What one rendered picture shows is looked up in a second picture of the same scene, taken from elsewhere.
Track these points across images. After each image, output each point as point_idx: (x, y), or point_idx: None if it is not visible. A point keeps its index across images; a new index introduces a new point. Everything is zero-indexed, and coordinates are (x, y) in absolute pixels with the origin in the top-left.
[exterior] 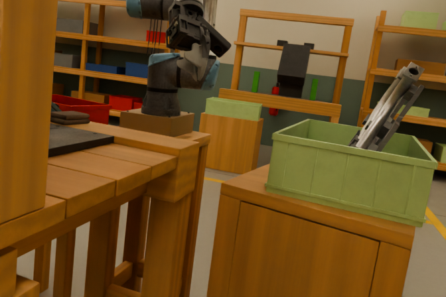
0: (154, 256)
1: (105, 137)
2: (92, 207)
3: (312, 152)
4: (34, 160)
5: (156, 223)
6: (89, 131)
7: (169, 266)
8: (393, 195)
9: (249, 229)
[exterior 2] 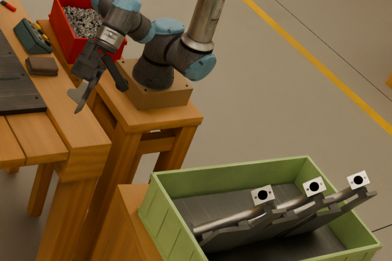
0: (55, 208)
1: (36, 108)
2: None
3: (165, 208)
4: None
5: (60, 186)
6: (37, 92)
7: (59, 222)
8: None
9: (117, 233)
